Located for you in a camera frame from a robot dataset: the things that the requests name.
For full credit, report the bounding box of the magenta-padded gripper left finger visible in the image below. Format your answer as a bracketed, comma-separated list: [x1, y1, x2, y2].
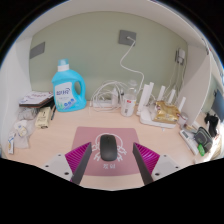
[42, 142, 93, 186]

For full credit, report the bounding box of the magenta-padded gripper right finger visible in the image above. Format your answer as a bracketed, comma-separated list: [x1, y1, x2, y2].
[132, 142, 184, 186]

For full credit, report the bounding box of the black computer mouse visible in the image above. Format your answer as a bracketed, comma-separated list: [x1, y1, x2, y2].
[99, 134, 118, 162]

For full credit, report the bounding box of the pink mouse pad, girl drawing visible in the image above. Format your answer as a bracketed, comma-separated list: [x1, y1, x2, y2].
[71, 126, 143, 177]

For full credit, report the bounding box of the white router with antennas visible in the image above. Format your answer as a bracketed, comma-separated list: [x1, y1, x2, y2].
[136, 81, 188, 129]

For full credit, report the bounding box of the white remote control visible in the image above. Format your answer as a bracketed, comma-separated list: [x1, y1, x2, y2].
[179, 129, 199, 156]

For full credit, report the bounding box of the gold foil packet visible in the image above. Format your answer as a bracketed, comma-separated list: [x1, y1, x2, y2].
[153, 100, 182, 123]

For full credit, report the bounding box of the black pen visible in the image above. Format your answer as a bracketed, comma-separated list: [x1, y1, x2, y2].
[50, 104, 57, 121]

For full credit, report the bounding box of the small yellow box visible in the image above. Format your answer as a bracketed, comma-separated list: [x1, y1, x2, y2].
[34, 106, 53, 129]

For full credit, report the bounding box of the small white bottle, red label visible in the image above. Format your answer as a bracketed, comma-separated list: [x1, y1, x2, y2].
[120, 79, 138, 118]

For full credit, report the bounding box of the white power strip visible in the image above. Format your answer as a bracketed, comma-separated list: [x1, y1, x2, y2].
[91, 99, 118, 109]

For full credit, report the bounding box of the grey black pouch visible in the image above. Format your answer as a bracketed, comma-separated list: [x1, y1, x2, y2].
[194, 126, 214, 153]

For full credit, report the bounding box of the yellow white snack packet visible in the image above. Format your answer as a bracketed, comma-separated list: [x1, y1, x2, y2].
[13, 119, 29, 138]

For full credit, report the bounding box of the clear plastic bag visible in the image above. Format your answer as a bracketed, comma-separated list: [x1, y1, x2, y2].
[18, 107, 39, 121]

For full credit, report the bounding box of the blue white sachet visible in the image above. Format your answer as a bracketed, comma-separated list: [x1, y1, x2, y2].
[7, 131, 17, 155]

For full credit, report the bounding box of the blue detergent bottle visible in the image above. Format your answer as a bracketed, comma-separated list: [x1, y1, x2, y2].
[51, 58, 87, 113]

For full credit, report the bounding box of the stack of booklets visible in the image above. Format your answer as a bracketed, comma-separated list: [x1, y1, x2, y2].
[18, 90, 55, 108]

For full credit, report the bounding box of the bundle of white cables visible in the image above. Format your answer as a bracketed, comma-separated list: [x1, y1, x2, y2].
[89, 79, 129, 111]

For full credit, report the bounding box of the white wall cable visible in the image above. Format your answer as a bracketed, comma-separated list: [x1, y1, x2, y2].
[119, 36, 146, 89]

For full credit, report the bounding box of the small white wall plug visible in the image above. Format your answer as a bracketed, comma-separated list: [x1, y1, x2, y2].
[175, 48, 187, 66]

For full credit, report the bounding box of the wide grey wall plate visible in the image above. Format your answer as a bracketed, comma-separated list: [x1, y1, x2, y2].
[29, 41, 46, 60]

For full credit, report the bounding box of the square grey wall socket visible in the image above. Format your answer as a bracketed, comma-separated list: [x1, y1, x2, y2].
[118, 29, 137, 46]

